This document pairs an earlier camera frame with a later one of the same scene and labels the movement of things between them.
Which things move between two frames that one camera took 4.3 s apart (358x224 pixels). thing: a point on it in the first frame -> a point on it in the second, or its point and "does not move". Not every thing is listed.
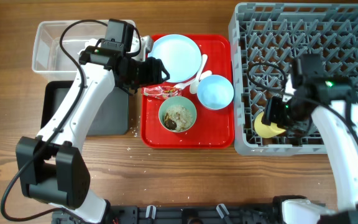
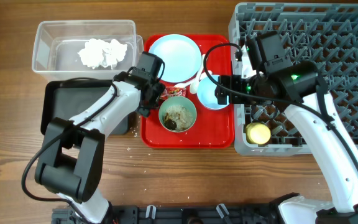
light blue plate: x=180 y=55 does not move
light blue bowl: x=215 y=92 does not move
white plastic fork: x=203 y=74 does not move
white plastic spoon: x=194 y=86 does not move
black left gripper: x=154 y=74 -> x=159 y=88
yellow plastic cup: x=266 y=131 -> x=257 y=133
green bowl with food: x=178 y=114 does not move
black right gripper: x=270 y=116 -> x=232 y=98
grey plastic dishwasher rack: x=291 y=60 does not move
